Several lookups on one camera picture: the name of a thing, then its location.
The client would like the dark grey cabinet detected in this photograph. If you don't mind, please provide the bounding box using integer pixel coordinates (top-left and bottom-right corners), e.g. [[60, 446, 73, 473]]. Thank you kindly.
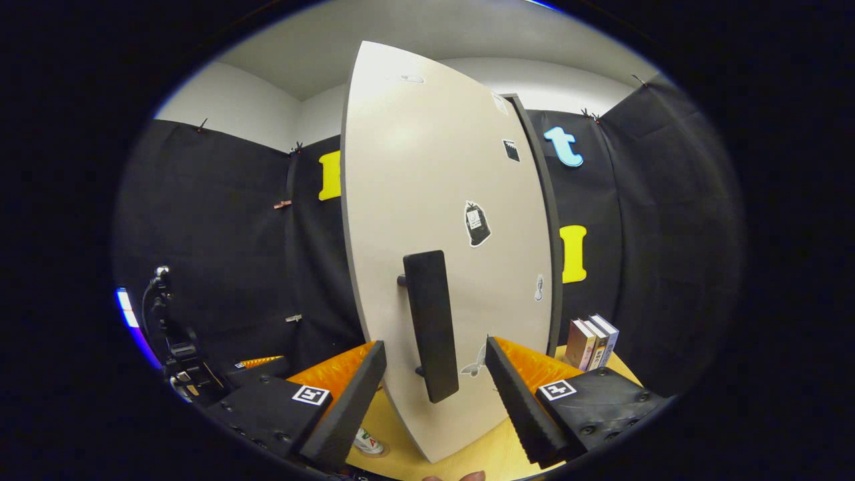
[[501, 94, 564, 358]]

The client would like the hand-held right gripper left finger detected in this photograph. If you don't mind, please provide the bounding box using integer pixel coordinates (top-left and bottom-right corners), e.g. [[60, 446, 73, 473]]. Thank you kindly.
[[204, 341, 388, 472]]

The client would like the beige cabinet door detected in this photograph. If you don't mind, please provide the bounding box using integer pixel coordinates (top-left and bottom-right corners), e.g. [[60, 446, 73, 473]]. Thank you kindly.
[[341, 41, 555, 464]]

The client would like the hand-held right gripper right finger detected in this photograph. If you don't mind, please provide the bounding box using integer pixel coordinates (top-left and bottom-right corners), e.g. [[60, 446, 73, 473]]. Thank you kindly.
[[485, 336, 671, 468]]

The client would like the black cabinet door handle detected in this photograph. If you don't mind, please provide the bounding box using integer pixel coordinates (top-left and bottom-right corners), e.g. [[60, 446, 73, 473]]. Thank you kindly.
[[397, 251, 460, 404]]

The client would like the white bottle with green cap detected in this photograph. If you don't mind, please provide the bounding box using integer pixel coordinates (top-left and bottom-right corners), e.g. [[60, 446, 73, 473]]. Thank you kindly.
[[353, 428, 387, 458]]

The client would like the black backdrop cloth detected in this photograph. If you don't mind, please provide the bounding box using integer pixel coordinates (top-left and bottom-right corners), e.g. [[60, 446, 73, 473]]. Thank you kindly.
[[114, 73, 747, 402]]

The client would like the white spine book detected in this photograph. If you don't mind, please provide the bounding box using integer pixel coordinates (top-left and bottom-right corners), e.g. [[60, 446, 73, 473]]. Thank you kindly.
[[581, 317, 609, 370]]

